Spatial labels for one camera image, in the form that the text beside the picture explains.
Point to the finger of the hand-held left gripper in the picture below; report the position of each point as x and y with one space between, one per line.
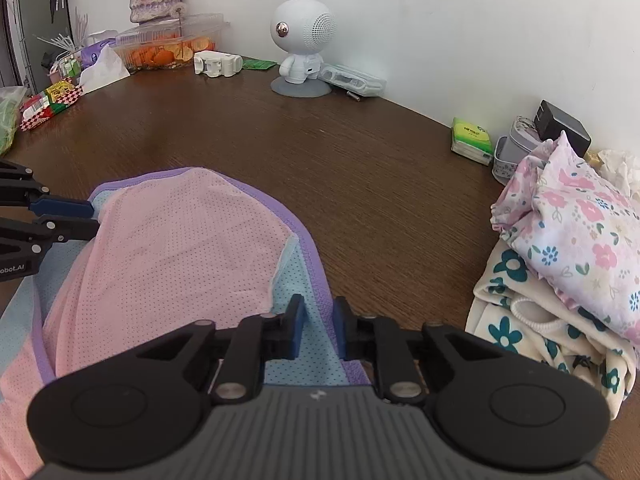
60 229
62 207

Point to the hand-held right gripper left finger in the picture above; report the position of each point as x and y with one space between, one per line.
299 327

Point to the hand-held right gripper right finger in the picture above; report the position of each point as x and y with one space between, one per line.
338 327

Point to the pink blue purple mesh garment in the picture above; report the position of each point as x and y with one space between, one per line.
175 250

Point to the white teal-flowered folded clothes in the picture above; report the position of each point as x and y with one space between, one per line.
520 325

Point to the pink floral folded clothes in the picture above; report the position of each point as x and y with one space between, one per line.
585 230

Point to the plastic bag of greens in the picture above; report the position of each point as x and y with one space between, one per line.
7 120

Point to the red checkered snack packet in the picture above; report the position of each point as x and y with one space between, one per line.
50 102

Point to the pink storage box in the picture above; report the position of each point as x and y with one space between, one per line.
62 72

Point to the white tissue paper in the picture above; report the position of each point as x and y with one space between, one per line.
102 72

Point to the purple tissue package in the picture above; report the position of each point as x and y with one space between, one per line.
95 54

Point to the bundle of white sticks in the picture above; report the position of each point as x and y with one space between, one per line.
65 40

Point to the grey refrigerator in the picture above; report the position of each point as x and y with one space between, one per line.
35 30

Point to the clear container of orange peels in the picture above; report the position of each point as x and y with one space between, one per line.
165 45

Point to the white plastic clip device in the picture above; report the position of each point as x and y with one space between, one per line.
217 64

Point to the green tissue pack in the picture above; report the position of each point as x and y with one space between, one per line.
470 140

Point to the small battery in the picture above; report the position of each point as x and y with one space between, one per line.
352 95

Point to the flat green packet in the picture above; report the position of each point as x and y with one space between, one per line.
257 63

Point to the grey patterned pouch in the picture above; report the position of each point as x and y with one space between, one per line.
512 152

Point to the clear plastic case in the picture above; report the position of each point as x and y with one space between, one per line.
352 79

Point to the white robot-shaped speaker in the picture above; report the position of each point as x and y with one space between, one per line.
300 25

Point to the black box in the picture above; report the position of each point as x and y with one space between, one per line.
562 125

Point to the small beige box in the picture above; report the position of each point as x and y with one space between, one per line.
593 157

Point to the white crumpled cloth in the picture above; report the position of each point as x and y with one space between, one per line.
622 167

